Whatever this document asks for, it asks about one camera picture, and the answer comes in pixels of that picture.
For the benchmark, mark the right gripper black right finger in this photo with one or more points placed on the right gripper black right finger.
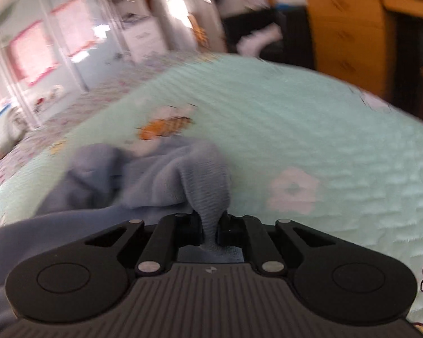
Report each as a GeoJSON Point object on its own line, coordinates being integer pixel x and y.
{"type": "Point", "coordinates": [277, 249]}

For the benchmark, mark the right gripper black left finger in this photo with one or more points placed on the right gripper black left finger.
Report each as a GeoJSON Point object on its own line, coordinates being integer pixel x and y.
{"type": "Point", "coordinates": [149, 249]}

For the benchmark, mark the blue fleece garment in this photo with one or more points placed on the blue fleece garment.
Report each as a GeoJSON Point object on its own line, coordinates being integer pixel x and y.
{"type": "Point", "coordinates": [106, 185]}

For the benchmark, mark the mint green quilted bee bedspread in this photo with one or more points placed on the mint green quilted bee bedspread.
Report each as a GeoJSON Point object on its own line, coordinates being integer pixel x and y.
{"type": "Point", "coordinates": [298, 144]}

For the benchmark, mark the floral heart-pattern bed sheet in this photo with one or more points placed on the floral heart-pattern bed sheet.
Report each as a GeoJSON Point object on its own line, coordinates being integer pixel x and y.
{"type": "Point", "coordinates": [90, 103]}

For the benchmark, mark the white drawer cabinet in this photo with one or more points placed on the white drawer cabinet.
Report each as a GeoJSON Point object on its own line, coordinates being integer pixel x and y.
{"type": "Point", "coordinates": [144, 39]}

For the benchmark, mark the wooden desk with drawers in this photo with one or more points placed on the wooden desk with drawers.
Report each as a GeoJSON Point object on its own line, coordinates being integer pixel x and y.
{"type": "Point", "coordinates": [376, 45]}

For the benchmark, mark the sliding-door wardrobe with posters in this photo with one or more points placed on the sliding-door wardrobe with posters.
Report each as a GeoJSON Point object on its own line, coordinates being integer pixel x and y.
{"type": "Point", "coordinates": [51, 53]}

